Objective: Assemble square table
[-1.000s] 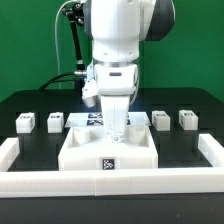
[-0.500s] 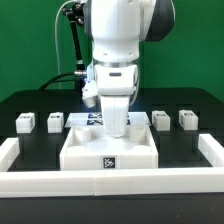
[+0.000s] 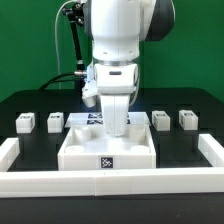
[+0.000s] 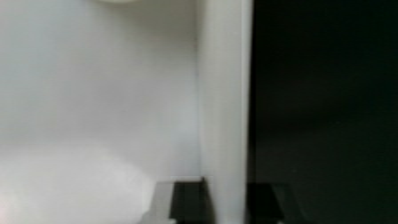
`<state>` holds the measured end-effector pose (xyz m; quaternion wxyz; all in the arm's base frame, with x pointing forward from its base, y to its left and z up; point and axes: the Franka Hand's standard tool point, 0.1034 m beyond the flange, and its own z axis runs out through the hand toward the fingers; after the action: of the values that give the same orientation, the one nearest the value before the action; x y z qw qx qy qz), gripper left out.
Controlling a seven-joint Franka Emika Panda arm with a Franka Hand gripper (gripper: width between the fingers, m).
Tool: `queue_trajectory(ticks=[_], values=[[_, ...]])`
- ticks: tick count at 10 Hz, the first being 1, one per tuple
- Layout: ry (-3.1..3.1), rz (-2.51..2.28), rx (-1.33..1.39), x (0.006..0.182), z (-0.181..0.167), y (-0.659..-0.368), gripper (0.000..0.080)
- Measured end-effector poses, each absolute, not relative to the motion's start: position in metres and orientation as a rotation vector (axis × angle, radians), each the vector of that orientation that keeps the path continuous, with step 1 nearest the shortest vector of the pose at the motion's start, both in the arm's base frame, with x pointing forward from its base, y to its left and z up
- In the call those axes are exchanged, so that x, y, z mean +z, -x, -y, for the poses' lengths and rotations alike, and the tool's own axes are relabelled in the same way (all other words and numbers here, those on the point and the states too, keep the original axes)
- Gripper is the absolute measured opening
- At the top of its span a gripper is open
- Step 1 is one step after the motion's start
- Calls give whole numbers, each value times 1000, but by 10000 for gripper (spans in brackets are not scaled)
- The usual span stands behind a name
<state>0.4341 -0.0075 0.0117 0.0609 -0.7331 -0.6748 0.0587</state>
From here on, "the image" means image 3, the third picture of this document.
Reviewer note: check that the white U-shaped obstacle fence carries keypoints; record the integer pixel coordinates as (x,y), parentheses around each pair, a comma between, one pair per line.
(121,182)

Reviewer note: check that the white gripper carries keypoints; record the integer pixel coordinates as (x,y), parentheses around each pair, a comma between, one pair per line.
(114,112)

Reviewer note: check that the white square table top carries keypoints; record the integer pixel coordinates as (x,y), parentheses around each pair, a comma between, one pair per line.
(88,147)

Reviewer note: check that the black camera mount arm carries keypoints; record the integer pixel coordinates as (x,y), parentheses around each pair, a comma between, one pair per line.
(75,16)

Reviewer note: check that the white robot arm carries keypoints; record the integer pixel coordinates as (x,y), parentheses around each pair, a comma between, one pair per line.
(116,28)

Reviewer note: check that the white marker sheet with tags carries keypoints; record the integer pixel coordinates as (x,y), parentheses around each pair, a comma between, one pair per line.
(97,118)

